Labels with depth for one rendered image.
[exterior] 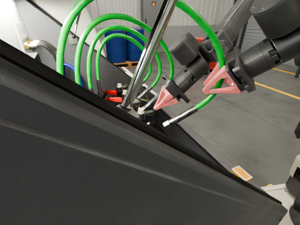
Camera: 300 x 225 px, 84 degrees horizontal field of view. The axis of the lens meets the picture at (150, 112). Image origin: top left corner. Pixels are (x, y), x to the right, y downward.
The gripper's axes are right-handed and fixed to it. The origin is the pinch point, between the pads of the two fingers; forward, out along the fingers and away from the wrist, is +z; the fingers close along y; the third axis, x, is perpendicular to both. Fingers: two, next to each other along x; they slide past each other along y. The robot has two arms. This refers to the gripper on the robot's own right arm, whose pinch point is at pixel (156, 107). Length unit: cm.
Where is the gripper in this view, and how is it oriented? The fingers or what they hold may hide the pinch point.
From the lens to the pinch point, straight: 53.7
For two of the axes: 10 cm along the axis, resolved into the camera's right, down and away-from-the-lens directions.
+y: -6.9, -5.5, -4.6
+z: -7.0, 6.7, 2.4
